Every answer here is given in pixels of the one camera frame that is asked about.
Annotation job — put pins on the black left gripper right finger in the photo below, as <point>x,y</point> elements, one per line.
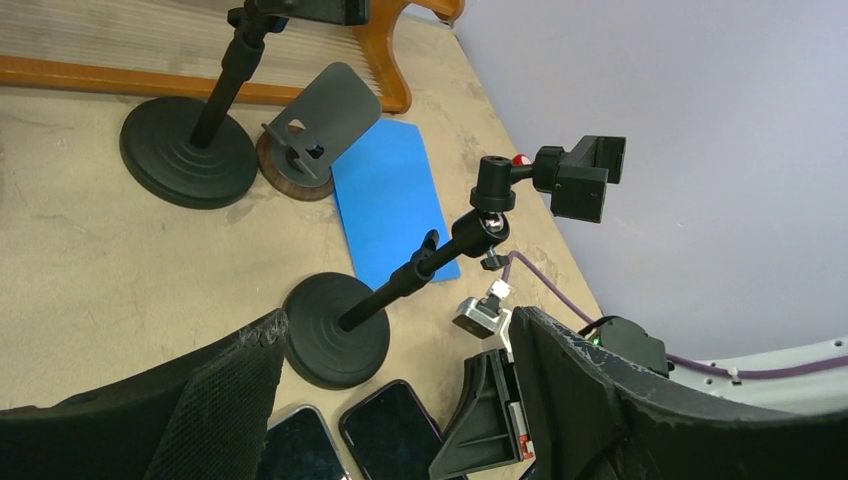
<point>595,415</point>

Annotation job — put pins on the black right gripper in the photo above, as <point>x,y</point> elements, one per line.
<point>489,427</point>

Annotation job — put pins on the black round-base phone stand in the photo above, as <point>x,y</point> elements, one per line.
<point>191,153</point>

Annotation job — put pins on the orange wooden shelf rack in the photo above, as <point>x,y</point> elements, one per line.
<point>181,48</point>

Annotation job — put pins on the blue rectangular mat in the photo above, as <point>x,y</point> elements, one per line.
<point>387,200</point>

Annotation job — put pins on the black phone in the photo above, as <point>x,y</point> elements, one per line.
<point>390,434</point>

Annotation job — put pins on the black smartphone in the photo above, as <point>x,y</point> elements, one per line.
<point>300,447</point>

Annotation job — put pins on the red capped black bottle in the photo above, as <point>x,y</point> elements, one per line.
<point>521,160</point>

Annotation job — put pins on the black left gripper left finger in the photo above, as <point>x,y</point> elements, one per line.
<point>202,415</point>

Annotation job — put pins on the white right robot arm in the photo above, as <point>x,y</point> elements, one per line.
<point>804,381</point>

